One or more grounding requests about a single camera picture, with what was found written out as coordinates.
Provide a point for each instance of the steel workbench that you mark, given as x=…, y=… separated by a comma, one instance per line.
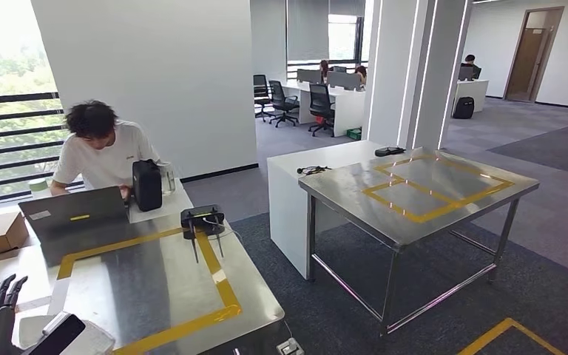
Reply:
x=142, y=289

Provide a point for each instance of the white workbench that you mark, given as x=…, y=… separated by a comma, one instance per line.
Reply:
x=284, y=215

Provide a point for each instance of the grey laptop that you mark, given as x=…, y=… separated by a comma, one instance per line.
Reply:
x=73, y=208

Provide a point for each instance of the white cup green lid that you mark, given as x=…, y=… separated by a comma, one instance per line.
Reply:
x=39, y=187

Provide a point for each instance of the person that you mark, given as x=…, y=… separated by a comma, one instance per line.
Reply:
x=102, y=161
x=323, y=67
x=470, y=60
x=361, y=72

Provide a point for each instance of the black upright case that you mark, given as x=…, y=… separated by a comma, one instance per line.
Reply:
x=147, y=186

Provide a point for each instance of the clear glass jug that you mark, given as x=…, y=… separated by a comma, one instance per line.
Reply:
x=168, y=180

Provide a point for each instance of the black window railing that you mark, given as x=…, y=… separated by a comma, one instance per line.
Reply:
x=14, y=96

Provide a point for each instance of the black router with antennas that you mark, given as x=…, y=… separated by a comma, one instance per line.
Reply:
x=200, y=220

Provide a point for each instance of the yellow tape rectangle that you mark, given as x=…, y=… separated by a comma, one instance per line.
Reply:
x=225, y=299
x=418, y=219

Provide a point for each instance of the grey power adapter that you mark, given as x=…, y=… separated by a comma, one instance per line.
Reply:
x=290, y=348

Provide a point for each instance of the black office chair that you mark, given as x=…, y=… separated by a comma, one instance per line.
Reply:
x=277, y=92
x=320, y=96
x=260, y=84

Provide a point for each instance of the green plastic crate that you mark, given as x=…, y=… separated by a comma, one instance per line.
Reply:
x=354, y=134

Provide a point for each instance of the white office desk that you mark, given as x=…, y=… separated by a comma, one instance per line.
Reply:
x=350, y=110
x=472, y=93

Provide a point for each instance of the flat black device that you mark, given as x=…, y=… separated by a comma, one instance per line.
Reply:
x=389, y=151

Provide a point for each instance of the black backpack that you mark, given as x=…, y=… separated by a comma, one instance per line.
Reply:
x=463, y=108

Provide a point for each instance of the brown door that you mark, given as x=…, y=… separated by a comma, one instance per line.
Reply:
x=524, y=63

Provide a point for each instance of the steel frame table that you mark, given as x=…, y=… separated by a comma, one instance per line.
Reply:
x=347, y=191

